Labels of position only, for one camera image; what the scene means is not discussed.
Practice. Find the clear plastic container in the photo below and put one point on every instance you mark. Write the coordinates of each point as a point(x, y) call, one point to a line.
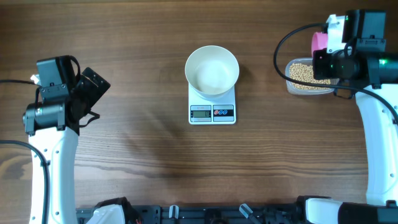
point(298, 89)

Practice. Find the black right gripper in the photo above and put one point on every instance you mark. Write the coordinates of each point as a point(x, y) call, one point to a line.
point(320, 71)

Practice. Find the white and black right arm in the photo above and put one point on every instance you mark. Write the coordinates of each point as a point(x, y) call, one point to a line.
point(354, 53)

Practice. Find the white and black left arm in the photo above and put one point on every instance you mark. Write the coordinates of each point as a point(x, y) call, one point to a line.
point(65, 95)

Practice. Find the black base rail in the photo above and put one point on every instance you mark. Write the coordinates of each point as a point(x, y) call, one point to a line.
point(265, 214)

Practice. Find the pink plastic measuring scoop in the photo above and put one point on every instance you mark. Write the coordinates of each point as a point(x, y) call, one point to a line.
point(319, 42)

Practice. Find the white digital kitchen scale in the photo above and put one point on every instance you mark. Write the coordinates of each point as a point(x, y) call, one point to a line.
point(211, 111)

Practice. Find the pile of soybeans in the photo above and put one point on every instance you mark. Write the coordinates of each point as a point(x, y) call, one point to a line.
point(304, 73)

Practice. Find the white round bowl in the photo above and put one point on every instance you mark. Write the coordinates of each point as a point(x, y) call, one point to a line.
point(212, 70)

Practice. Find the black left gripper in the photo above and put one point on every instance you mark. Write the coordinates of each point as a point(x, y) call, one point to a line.
point(96, 91)

